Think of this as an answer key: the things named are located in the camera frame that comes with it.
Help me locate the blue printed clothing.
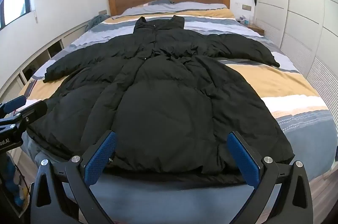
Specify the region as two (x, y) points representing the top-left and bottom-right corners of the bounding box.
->
(0, 155), (35, 216)

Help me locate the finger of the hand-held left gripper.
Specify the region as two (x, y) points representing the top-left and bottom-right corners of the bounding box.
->
(0, 100), (48, 135)
(0, 96), (27, 116)

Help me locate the low white shelf cabinet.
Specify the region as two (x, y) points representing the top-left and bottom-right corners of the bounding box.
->
(0, 20), (89, 101)

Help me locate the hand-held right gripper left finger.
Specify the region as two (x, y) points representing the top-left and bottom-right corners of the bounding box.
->
(30, 130), (118, 224)

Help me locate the teal blanket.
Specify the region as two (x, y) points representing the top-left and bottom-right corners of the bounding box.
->
(85, 14), (110, 29)

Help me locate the grey pillow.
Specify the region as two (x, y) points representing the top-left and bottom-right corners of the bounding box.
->
(143, 0), (175, 6)

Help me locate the wooden nightstand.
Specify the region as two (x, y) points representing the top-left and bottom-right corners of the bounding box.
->
(248, 24), (265, 36)

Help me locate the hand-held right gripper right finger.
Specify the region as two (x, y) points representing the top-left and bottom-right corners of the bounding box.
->
(227, 131), (313, 224)

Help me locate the white wardrobe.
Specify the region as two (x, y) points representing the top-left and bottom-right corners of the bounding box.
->
(254, 0), (338, 161)

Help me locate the bed with striped duvet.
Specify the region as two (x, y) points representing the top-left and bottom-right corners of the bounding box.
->
(20, 0), (338, 224)

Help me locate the black puffer coat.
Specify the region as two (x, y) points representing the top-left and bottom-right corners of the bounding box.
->
(26, 16), (295, 184)

